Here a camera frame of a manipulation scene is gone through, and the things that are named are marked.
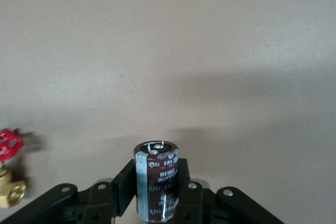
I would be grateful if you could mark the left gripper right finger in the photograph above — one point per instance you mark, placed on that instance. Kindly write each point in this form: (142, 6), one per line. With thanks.
(199, 203)

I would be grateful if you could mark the short brown capacitor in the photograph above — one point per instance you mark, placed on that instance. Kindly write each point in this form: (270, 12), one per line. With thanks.
(157, 182)

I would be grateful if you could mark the brown table mat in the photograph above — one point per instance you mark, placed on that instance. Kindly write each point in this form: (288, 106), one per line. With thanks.
(168, 51)

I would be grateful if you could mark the brass valve red handwheel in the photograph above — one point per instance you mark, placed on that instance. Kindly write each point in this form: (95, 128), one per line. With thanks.
(10, 187)

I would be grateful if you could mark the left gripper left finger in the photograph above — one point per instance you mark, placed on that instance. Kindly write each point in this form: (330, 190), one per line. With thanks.
(105, 203)

